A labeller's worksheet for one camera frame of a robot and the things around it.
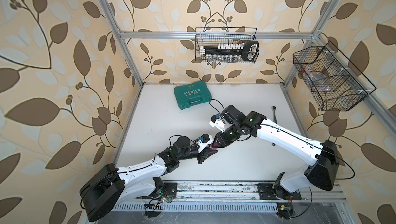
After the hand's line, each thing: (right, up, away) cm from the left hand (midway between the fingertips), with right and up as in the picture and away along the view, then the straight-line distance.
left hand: (213, 146), depth 74 cm
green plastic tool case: (-12, +27, +34) cm, 45 cm away
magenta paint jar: (+1, +2, -4) cm, 4 cm away
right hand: (0, +1, -2) cm, 2 cm away
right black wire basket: (+59, +28, -1) cm, 66 cm away
